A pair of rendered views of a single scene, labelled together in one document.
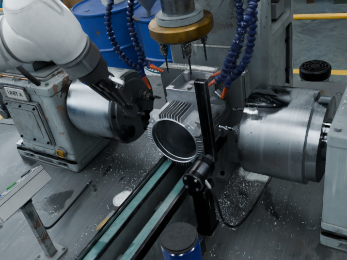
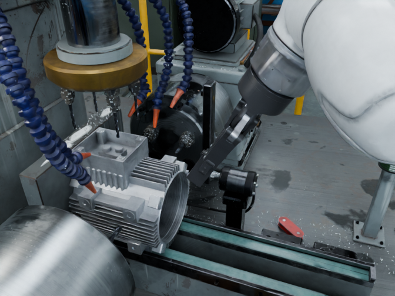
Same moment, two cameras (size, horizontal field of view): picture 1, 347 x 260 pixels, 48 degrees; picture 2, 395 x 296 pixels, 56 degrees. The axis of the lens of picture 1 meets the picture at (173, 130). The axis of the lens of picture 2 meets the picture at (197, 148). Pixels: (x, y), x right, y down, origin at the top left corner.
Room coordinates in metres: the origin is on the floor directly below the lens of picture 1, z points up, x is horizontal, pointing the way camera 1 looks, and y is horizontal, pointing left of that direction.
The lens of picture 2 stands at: (1.06, 0.59, 1.55)
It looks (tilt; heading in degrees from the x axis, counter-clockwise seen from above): 33 degrees down; 254
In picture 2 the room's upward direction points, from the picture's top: straight up
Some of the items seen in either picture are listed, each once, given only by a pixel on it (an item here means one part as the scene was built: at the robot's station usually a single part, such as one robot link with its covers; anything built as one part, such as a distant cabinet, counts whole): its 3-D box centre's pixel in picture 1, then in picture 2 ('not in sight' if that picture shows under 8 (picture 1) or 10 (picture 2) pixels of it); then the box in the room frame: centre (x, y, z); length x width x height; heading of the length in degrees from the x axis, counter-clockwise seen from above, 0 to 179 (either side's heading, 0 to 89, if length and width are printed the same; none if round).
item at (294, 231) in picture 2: not in sight; (290, 228); (0.61, -0.05, 0.81); 0.09 x 0.03 x 0.02; 104
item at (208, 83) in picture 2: (206, 124); (208, 135); (0.84, -0.09, 1.12); 0.04 x 0.03 x 0.26; 144
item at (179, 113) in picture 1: (189, 123); (133, 196); (1.02, -0.05, 1.01); 0.20 x 0.19 x 0.19; 143
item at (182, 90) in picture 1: (191, 91); (112, 157); (1.05, -0.08, 1.11); 0.12 x 0.11 x 0.07; 143
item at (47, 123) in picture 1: (58, 105); not in sight; (1.37, 0.43, 0.99); 0.35 x 0.31 x 0.37; 54
